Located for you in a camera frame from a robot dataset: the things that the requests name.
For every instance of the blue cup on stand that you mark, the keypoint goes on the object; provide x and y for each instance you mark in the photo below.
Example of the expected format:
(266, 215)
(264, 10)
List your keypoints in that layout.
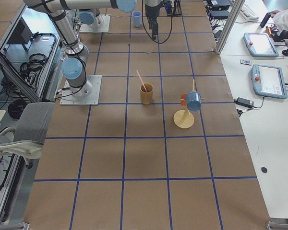
(193, 101)

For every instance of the light blue plastic cup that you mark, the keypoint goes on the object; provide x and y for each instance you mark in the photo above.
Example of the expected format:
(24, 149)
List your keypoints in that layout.
(137, 18)

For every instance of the lower teach pendant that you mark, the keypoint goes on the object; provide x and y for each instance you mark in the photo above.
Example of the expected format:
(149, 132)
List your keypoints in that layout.
(268, 81)

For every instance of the orange cup on stand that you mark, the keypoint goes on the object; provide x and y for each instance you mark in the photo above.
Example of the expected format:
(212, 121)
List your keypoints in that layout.
(183, 99)

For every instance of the grey office chair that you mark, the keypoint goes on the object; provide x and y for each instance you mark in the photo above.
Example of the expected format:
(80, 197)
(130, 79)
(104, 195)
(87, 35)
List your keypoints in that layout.
(27, 139)

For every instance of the pink chopstick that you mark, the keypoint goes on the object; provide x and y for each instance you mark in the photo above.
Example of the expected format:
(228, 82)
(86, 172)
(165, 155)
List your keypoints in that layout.
(142, 82)

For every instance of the teach pendant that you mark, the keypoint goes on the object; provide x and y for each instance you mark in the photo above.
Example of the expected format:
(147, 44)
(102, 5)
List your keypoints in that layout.
(260, 45)
(268, 81)

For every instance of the upper teach pendant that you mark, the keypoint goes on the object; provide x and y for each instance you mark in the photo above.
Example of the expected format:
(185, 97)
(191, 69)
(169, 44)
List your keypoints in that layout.
(260, 45)

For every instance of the black power adapter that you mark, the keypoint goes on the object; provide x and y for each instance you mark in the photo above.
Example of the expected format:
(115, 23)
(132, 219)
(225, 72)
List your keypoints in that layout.
(244, 102)

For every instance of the white keyboard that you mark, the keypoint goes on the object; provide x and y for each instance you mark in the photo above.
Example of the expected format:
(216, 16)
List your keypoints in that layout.
(248, 14)

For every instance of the wooden cup tree stand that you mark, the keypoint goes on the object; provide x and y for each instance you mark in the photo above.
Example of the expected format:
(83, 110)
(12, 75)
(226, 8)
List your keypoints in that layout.
(184, 118)

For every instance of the bamboo cylinder holder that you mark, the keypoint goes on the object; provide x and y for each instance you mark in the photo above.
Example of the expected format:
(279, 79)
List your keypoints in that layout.
(146, 93)

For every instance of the aluminium frame post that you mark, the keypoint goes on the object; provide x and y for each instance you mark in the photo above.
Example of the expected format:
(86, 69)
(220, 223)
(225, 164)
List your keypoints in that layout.
(229, 24)

